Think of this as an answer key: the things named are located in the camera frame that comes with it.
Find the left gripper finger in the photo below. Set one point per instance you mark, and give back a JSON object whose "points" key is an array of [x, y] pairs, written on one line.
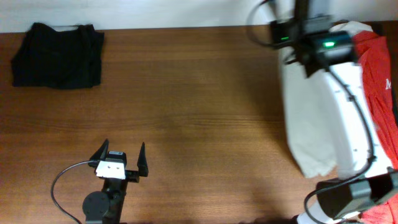
{"points": [[142, 161], [101, 153]]}

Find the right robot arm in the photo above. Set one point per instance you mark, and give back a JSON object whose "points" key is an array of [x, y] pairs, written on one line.
{"points": [[337, 200]]}

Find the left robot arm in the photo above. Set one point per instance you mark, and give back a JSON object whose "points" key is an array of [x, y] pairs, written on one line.
{"points": [[106, 205]]}

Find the red t-shirt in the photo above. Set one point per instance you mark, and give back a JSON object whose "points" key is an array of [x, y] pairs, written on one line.
{"points": [[376, 63]]}

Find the white garment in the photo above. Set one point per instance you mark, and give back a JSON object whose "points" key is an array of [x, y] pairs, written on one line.
{"points": [[323, 128]]}

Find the black folded garment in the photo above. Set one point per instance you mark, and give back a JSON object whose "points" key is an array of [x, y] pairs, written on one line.
{"points": [[64, 60]]}

